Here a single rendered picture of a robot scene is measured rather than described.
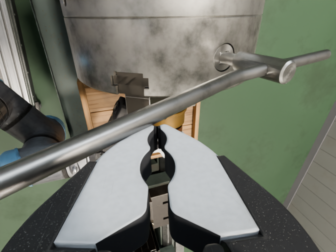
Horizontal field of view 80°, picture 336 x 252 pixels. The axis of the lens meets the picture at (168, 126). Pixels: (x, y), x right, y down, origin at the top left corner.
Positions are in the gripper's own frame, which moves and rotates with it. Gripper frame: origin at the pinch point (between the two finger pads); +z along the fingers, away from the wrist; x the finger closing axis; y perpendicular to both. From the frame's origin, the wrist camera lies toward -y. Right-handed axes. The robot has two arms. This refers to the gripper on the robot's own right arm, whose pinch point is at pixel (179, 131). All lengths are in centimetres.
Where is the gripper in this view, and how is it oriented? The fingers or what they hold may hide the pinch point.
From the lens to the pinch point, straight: 47.4
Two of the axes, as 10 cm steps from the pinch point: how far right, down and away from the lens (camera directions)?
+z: 9.5, -1.5, 2.9
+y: -0.1, 8.7, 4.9
